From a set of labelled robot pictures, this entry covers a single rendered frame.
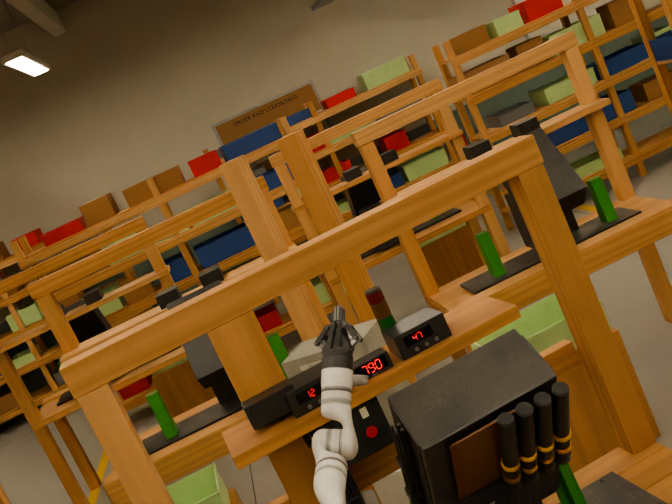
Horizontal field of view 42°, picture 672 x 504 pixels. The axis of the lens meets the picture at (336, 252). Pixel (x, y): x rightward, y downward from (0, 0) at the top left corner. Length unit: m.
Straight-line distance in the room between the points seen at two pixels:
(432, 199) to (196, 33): 9.77
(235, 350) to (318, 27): 10.03
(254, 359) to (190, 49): 9.85
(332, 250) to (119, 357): 0.65
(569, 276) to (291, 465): 1.00
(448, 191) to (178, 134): 9.66
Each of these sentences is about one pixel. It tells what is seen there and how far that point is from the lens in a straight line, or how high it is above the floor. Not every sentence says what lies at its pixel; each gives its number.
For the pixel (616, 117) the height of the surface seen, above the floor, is 0.71.
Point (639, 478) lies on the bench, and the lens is 2.88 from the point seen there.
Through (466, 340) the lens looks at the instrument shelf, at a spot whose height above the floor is 1.52.
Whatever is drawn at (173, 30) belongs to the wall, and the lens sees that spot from 12.18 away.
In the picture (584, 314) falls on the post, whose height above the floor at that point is 1.37.
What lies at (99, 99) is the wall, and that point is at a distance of 12.17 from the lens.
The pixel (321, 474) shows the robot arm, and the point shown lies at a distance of 1.93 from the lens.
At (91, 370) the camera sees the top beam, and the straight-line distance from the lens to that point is 2.47.
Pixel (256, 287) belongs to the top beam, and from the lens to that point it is 2.46.
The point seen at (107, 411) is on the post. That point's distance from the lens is 2.49.
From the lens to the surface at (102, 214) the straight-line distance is 9.15.
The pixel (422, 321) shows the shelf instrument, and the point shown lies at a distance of 2.51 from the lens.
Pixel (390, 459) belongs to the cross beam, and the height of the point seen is 1.23.
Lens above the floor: 2.33
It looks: 10 degrees down
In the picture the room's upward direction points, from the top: 25 degrees counter-clockwise
